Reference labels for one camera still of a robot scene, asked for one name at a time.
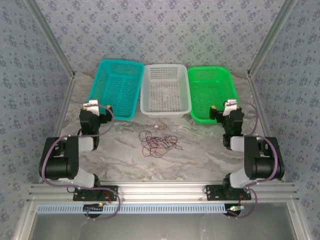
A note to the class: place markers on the white plastic basket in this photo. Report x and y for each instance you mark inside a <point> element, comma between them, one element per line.
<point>165,92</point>

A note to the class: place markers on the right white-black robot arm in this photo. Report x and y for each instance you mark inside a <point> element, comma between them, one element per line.
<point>260,162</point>

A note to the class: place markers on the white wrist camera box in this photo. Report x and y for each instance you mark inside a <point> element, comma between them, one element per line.
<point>228,107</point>
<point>92,107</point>

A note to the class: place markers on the aluminium frame post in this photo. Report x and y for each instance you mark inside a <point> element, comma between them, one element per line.
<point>52,37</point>
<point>270,37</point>

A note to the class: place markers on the green plastic basket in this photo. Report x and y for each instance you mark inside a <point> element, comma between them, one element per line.
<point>207,87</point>

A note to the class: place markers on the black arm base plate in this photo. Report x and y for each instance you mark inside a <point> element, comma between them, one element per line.
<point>212,192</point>
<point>112,193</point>

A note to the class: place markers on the teal plastic basket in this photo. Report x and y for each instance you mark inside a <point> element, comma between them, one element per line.
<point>117,87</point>

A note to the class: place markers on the aluminium mounting rail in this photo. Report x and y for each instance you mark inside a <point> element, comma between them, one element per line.
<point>160,190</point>

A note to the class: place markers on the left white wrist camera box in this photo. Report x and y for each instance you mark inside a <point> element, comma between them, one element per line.
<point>92,107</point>

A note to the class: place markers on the black controller board with LED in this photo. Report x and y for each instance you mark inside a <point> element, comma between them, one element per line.
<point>233,211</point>
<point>91,208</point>

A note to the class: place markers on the grey metal panel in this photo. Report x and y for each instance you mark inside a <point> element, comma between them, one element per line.
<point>160,227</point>

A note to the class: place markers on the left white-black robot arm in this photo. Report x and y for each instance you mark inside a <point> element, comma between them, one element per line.
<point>62,160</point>

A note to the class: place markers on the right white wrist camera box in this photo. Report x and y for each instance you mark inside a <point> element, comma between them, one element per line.
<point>228,107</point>

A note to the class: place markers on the aluminium table edge bar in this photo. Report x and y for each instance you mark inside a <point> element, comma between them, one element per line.
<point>62,112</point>
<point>262,115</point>

